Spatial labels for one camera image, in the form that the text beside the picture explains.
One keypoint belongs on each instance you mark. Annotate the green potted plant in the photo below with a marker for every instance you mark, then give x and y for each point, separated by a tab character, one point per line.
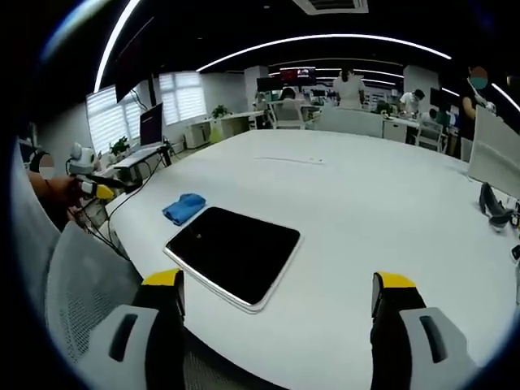
120	145
220	111

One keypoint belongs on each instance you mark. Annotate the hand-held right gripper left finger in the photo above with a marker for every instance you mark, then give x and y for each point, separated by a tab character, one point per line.
160	300

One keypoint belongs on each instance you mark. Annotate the grey mesh office chair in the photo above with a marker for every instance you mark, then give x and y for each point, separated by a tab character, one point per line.
89	280

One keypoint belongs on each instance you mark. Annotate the white desk divider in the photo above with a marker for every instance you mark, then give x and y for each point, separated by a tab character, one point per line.
351	122

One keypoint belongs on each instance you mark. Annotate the white desk partition panel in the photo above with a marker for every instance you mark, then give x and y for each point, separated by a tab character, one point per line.
493	150

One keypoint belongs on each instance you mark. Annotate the white office chair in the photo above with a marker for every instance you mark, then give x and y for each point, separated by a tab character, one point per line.
286	113

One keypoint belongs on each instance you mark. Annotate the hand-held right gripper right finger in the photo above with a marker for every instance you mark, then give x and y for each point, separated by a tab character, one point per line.
400	308

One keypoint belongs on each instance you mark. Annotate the wall screen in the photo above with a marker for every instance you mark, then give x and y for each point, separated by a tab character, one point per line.
297	76

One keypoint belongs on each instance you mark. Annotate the black mirror with white frame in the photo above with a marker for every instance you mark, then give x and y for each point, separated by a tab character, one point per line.
235	252

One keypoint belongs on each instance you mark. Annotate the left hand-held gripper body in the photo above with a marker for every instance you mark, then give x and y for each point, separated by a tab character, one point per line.
83	158

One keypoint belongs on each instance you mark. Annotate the white drawer cabinet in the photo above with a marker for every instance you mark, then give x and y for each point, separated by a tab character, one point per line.
198	135

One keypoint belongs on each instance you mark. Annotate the white window blind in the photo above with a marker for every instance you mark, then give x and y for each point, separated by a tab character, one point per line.
109	122
182	97

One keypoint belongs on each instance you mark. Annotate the dark grey object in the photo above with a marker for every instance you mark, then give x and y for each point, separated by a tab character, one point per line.
491	205

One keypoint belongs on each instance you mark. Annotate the person's left hand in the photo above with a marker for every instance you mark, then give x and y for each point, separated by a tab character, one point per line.
76	195

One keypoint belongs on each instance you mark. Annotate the ceiling air vent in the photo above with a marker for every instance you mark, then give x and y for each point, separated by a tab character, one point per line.
331	5

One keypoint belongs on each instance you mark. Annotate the curved ceiling light strip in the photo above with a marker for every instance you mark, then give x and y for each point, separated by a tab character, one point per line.
325	38
115	44

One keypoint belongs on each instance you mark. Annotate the black computer monitor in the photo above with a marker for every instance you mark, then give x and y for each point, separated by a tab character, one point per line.
151	124

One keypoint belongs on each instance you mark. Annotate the blue cleaning cloth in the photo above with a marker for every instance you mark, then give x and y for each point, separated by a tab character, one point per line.
183	207

